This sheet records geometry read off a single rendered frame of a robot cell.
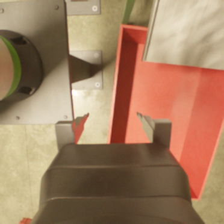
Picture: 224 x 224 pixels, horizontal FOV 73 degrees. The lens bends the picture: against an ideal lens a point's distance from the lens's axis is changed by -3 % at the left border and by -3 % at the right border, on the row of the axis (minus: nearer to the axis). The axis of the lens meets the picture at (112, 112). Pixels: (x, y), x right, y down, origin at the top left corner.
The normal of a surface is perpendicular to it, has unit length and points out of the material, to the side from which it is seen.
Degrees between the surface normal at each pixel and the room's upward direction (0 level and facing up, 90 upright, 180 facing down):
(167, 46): 30
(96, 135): 0
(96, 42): 0
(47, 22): 0
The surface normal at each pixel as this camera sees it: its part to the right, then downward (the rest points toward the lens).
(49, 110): 0.00, 0.25
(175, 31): -0.04, 0.69
